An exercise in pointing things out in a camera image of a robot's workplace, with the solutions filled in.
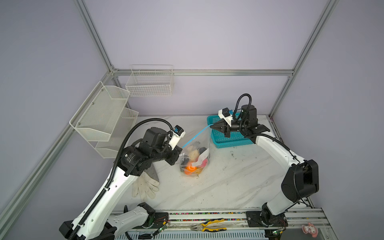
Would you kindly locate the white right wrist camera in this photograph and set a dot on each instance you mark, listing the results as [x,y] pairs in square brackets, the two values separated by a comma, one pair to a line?
[226,115]

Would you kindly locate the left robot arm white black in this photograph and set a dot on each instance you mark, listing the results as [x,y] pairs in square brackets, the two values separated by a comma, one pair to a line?
[114,186]

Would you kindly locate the dark avocado toy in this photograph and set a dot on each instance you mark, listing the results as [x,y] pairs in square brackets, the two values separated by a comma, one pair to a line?
[202,150]

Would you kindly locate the white wire wall basket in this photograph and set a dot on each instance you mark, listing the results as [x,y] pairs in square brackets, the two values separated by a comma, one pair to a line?
[151,81]

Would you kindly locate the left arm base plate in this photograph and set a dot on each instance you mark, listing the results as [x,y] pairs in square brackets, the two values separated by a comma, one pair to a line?
[155,220]

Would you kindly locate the white work glove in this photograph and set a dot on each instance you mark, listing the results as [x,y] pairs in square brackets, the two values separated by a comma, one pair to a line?
[145,187]

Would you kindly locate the smooth orange toy fruit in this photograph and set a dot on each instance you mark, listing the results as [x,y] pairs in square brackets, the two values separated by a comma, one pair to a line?
[189,170]

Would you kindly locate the yellow handled pliers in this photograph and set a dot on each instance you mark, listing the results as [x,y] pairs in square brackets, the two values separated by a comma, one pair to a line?
[210,226]

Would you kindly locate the white mesh two-tier shelf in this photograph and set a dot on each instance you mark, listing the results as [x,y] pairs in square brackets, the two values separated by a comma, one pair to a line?
[104,119]

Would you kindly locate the clear zip top bag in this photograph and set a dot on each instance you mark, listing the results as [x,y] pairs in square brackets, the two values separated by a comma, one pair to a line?
[196,140]

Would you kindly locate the teal plastic basket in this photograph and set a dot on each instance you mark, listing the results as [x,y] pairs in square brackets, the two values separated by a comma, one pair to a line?
[219,139]

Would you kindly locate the cream round toy food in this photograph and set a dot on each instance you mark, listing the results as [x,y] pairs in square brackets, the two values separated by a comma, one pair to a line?
[194,155]

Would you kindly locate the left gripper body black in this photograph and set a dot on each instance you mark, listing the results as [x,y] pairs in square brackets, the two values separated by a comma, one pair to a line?
[167,155]

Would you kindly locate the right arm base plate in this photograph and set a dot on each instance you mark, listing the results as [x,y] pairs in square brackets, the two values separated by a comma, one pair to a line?
[265,219]

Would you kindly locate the pink apple toy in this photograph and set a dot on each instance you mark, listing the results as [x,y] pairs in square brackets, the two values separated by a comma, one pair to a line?
[204,163]

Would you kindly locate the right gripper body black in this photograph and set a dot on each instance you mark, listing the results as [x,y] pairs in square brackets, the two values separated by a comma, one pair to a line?
[238,125]

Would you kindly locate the yellow mango toy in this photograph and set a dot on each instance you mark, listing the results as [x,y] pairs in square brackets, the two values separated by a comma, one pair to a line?
[198,171]

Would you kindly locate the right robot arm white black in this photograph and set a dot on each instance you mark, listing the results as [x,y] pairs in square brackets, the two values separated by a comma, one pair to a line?
[302,176]

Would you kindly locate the pink white plush toy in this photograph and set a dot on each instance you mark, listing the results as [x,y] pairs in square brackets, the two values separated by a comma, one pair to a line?
[310,229]

